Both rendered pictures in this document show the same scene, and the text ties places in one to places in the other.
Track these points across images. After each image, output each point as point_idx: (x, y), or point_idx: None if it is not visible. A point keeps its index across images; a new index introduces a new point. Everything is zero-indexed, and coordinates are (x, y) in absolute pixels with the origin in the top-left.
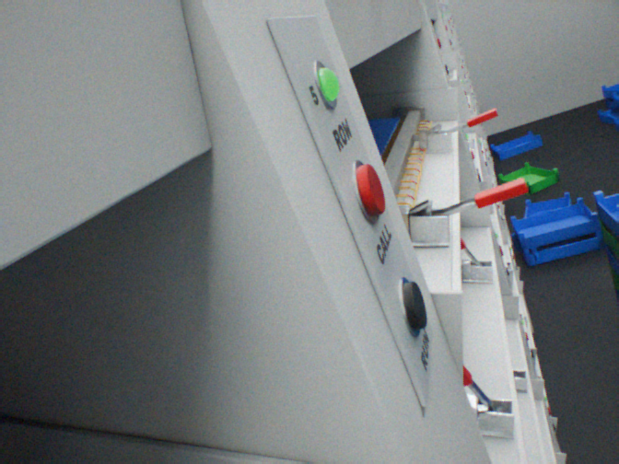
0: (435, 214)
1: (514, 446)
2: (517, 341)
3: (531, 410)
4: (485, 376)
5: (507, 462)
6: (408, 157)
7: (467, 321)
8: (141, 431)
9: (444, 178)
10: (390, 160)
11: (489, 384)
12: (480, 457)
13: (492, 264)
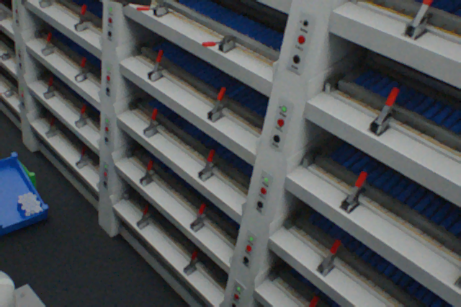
0: (156, 7)
1: (145, 78)
2: (227, 200)
3: (189, 171)
4: (168, 86)
5: (144, 74)
6: (215, 29)
7: (194, 98)
8: None
9: (192, 34)
10: (206, 17)
11: (165, 86)
12: (117, 7)
13: (219, 128)
